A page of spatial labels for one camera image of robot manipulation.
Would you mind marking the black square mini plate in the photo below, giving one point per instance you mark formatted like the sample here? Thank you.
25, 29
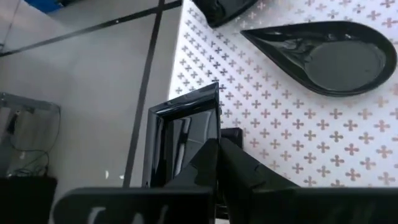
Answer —
233, 135
186, 124

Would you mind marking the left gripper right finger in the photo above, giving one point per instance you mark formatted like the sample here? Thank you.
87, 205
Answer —
239, 174

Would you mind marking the black leaf mini plate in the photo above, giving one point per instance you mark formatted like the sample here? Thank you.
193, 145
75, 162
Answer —
224, 12

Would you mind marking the white perforated metal riser shelf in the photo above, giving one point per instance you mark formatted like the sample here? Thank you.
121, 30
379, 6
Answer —
280, 140

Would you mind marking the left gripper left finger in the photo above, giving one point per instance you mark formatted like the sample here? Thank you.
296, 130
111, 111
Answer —
202, 171

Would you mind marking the black teardrop mini plate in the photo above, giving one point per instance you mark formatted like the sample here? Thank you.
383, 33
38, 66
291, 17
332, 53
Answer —
342, 65

